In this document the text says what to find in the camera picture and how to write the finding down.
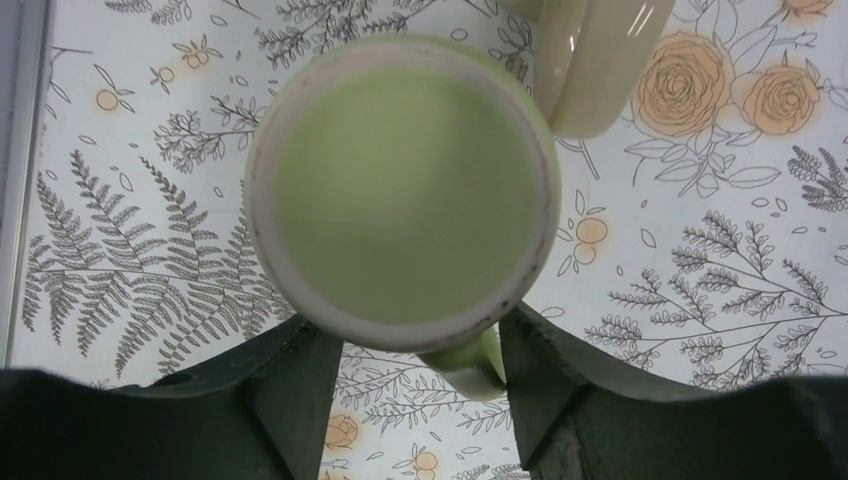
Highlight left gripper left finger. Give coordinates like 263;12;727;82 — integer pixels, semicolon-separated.
1;316;342;479

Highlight light green mug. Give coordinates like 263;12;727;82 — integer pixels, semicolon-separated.
243;34;561;401

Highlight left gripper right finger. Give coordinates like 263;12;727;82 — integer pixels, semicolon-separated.
500;305;847;479

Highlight cream floral tall mug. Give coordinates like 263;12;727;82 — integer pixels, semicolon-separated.
499;0;675;140

